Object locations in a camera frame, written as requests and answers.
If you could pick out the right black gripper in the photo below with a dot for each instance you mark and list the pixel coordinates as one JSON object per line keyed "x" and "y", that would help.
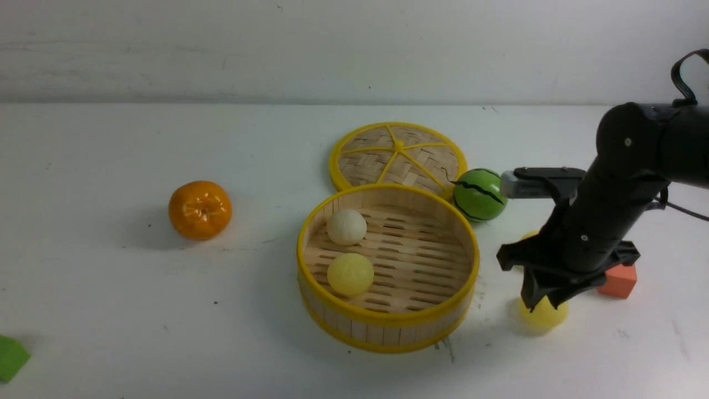
{"x": 582, "y": 238}

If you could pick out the yellow toy bun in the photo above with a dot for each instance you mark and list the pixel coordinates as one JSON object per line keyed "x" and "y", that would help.
{"x": 529, "y": 234}
{"x": 543, "y": 317}
{"x": 350, "y": 274}

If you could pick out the white toy bun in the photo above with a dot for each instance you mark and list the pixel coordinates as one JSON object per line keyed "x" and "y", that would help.
{"x": 346, "y": 227}

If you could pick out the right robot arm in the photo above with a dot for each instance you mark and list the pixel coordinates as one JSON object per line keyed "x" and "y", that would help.
{"x": 641, "y": 150}

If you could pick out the yellow-rimmed bamboo steamer tray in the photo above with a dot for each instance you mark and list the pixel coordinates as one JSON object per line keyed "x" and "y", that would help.
{"x": 426, "y": 260}

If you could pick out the woven bamboo steamer lid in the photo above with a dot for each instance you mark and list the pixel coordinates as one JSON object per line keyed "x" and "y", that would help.
{"x": 397, "y": 153}

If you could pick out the orange foam cube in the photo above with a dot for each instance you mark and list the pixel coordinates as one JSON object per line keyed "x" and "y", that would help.
{"x": 619, "y": 281}

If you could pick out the green toy watermelon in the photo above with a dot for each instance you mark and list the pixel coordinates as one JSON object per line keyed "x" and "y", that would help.
{"x": 477, "y": 195}

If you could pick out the orange toy tangerine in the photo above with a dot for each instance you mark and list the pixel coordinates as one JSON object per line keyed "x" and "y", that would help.
{"x": 200, "y": 210}

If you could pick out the green foam block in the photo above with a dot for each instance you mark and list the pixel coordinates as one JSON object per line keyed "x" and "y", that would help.
{"x": 13, "y": 357}

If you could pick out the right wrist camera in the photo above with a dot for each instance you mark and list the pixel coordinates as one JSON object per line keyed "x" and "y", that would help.
{"x": 540, "y": 182}

